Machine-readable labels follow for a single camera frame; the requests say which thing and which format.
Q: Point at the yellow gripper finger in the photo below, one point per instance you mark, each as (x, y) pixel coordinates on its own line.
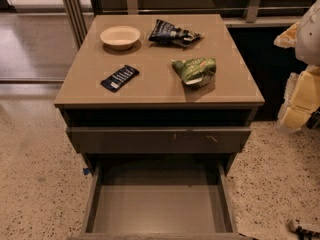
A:
(301, 98)
(288, 38)

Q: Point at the blue rxbar blueberry bar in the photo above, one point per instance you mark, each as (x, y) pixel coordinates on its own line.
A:
(118, 79)

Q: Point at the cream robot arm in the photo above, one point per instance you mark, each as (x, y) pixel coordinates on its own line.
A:
(307, 47)

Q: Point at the brown drawer cabinet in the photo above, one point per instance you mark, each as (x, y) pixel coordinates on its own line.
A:
(157, 97)

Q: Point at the closed top drawer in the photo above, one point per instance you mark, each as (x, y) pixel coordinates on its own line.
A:
(158, 140)

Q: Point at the open middle drawer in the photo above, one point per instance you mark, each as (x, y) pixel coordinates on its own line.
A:
(162, 199)

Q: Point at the black object at right edge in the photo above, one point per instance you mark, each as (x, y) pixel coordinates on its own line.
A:
(314, 120)

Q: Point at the wooden bench with metal brackets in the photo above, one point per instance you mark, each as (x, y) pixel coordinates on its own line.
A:
(257, 13)

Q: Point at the green chip bag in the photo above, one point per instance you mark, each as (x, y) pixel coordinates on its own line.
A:
(195, 72)

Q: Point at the dark blue chip bag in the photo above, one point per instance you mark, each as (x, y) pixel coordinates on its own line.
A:
(167, 33)

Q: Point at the grey object on floor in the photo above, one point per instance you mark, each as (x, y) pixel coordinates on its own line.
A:
(304, 229)

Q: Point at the cream paper bowl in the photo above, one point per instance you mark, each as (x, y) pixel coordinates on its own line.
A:
(120, 37)

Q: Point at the blue tape piece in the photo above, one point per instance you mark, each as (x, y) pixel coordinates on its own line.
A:
(86, 171)

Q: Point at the metal window frame post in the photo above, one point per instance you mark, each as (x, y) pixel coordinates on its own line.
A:
(76, 19)

